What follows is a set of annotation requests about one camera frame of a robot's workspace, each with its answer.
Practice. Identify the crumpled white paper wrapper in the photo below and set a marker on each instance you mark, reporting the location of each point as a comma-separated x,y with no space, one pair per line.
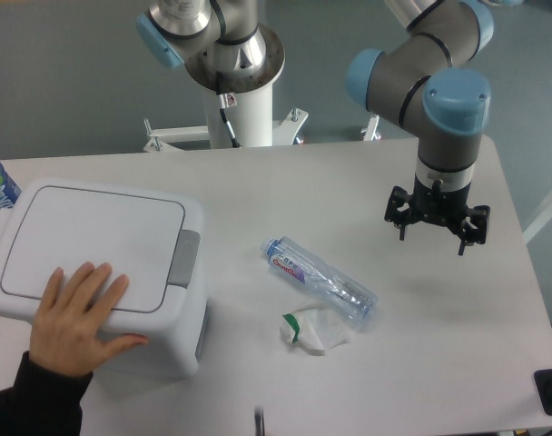
315,329

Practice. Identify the white furniture at right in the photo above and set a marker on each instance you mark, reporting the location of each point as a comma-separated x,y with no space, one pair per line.
541,216

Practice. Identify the crushed clear plastic bottle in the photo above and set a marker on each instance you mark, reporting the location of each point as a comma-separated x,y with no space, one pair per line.
313,276

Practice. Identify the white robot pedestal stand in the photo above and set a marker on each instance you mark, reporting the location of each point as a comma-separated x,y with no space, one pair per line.
236,82

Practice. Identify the bare human hand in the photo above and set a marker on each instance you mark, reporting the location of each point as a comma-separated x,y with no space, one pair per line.
64,331

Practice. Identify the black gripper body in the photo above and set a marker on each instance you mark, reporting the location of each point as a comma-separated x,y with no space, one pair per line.
442,208

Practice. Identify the black sleeved forearm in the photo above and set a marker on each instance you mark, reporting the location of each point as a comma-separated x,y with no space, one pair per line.
42,402

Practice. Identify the white push-lid trash can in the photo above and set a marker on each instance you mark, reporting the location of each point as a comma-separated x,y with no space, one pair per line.
133,255

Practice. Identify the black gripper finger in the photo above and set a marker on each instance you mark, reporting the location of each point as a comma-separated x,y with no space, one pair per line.
402,210
470,225

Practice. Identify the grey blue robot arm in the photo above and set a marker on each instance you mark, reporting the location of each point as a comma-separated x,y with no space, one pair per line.
422,87

